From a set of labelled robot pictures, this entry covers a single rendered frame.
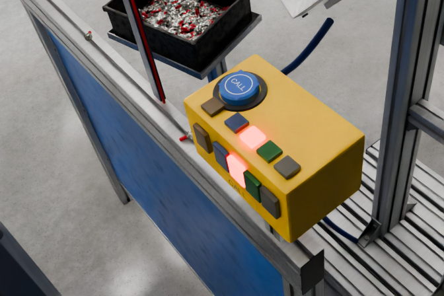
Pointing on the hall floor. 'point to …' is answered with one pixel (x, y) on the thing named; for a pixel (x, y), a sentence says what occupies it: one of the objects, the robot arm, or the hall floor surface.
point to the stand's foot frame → (429, 180)
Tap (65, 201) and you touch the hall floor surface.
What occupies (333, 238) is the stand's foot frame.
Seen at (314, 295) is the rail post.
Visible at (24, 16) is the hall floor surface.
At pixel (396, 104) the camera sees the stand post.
